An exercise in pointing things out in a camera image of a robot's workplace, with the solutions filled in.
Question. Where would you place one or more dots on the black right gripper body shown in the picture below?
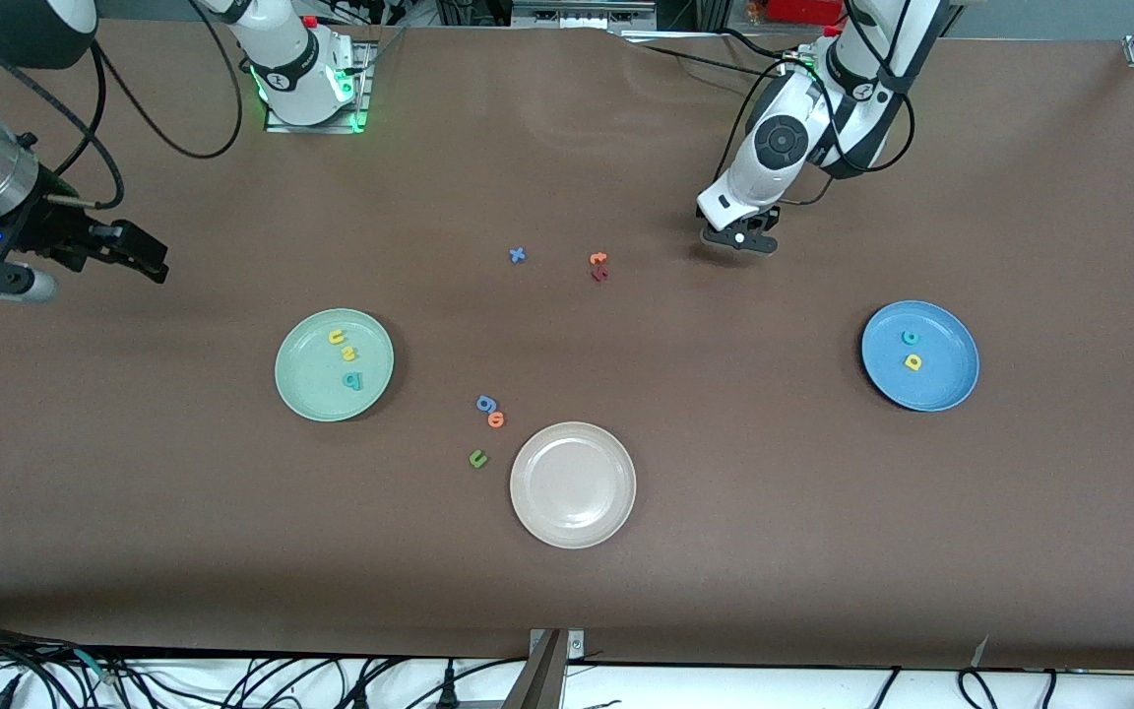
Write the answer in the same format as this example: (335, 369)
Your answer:
(47, 230)

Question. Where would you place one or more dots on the teal letter p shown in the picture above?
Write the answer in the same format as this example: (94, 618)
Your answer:
(354, 380)

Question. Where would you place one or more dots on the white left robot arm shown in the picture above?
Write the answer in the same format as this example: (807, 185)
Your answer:
(784, 143)

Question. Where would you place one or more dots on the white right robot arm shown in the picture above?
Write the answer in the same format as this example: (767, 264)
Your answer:
(291, 69)

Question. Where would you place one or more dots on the red box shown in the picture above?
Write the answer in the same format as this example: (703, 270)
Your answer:
(803, 10)

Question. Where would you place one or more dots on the green plate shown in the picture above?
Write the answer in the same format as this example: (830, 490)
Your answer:
(311, 379)

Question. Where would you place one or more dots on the blue plate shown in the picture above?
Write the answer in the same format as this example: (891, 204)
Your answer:
(946, 379)

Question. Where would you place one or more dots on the grey power strip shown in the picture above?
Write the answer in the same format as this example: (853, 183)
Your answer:
(582, 15)

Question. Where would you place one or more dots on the beige plate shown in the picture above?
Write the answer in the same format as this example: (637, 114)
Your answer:
(573, 484)

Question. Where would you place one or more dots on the blue letter g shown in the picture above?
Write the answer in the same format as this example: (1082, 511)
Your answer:
(486, 404)

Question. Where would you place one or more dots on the brown table cover sheet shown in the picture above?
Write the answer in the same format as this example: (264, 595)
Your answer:
(567, 591)

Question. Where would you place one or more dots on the white tape scrap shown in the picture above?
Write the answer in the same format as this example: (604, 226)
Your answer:
(980, 652)

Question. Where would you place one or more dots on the black power plug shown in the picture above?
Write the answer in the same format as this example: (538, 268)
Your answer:
(448, 689)

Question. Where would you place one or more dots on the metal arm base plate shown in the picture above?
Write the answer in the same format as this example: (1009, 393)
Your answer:
(311, 128)

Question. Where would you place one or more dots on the metal table bracket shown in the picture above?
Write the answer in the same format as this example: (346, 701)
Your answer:
(547, 679)

